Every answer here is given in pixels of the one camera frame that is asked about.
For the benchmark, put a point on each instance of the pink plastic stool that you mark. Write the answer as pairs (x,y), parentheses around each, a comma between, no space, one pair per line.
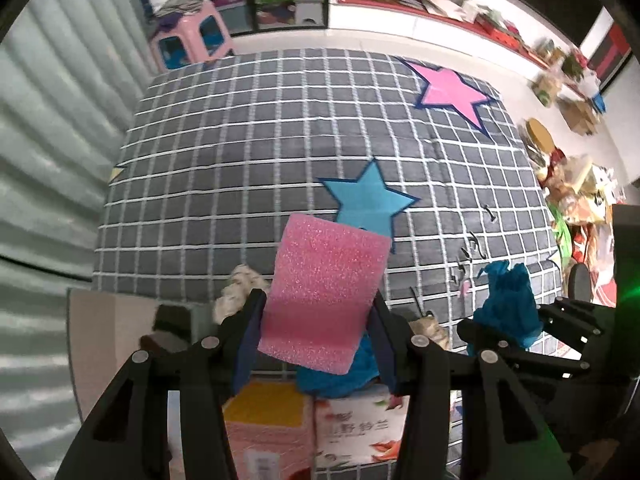
(199,37)

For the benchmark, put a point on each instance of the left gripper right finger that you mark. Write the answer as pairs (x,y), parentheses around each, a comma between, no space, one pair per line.
(504,435)

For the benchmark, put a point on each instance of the red pink cardboard box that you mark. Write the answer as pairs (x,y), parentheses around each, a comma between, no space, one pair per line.
(270,427)

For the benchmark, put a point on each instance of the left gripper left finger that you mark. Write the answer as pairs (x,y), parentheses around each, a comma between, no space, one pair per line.
(125,436)

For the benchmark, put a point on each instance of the white red low shelf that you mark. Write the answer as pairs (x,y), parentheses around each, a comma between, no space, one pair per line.
(492,32)

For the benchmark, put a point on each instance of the clutter pile of toys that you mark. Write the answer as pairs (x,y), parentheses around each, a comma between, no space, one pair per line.
(579,192)

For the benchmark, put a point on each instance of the white floral tissue pack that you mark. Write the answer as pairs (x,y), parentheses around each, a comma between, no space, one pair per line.
(361,429)

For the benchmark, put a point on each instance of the grey grid star rug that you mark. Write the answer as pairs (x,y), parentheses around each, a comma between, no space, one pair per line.
(220,155)

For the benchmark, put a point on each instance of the grey-green curtain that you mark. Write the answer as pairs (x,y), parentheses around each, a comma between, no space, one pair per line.
(72,75)

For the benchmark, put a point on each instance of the pink foam sponge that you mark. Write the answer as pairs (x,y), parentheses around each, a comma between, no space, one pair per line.
(325,278)

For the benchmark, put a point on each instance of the white polka dot scrunchie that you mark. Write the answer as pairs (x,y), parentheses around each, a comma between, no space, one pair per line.
(242,280)

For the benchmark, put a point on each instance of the round wooden lid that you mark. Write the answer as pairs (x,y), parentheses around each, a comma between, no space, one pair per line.
(540,136)

